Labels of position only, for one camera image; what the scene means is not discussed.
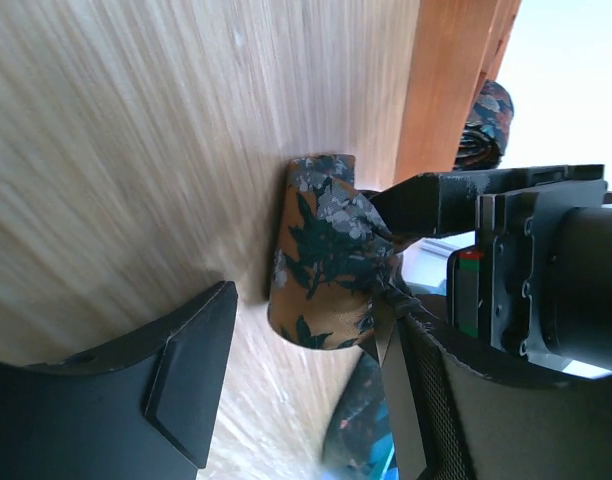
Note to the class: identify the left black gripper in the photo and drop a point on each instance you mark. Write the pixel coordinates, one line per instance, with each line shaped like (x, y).
(538, 278)

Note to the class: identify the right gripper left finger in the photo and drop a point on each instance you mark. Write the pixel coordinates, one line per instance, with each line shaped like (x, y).
(142, 406)

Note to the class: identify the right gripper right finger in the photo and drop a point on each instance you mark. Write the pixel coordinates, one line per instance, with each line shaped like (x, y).
(460, 409)

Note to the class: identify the brown floral tie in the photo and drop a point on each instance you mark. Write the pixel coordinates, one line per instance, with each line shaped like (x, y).
(337, 268)

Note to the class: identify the rolled dark floral tie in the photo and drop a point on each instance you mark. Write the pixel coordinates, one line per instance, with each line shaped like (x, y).
(486, 132)

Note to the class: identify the orange compartment tray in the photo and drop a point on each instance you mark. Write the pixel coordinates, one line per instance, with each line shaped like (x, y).
(459, 45)

